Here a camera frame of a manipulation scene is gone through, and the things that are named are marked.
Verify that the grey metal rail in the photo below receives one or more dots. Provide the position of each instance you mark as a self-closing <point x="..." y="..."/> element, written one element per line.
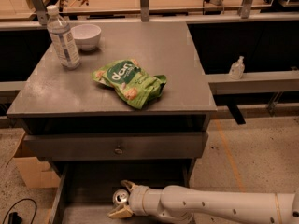
<point x="260" y="82"/>

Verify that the green 7up soda can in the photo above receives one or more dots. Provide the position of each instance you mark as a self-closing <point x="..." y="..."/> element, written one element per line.
<point x="120" y="196"/>

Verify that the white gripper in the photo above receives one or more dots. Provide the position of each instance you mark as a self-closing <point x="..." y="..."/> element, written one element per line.
<point x="135" y="199"/>

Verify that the clear hand sanitizer bottle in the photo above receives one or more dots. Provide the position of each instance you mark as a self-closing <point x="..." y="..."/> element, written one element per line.
<point x="237" y="68"/>

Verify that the grey upper drawer with knob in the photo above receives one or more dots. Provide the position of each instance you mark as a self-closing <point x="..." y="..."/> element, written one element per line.
<point x="118" y="146"/>

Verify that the white ceramic bowl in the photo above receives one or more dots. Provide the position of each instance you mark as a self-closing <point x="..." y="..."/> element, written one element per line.
<point x="87" y="36"/>

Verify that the open grey middle drawer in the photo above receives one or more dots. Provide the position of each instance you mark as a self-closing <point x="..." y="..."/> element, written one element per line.
<point x="85" y="194"/>

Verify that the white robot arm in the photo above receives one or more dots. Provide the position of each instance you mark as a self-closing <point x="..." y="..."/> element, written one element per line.
<point x="177" y="205"/>

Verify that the brown cardboard box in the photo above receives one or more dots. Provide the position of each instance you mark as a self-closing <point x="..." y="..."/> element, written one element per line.
<point x="35" y="174"/>

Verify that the clear plastic water bottle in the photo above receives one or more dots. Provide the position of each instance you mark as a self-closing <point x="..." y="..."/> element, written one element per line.
<point x="62" y="39"/>

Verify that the green snack chip bag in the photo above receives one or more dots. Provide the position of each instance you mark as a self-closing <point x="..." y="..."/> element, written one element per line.
<point x="131" y="82"/>

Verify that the grey drawer cabinet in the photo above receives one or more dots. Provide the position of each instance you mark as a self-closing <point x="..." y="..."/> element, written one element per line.
<point x="57" y="101"/>

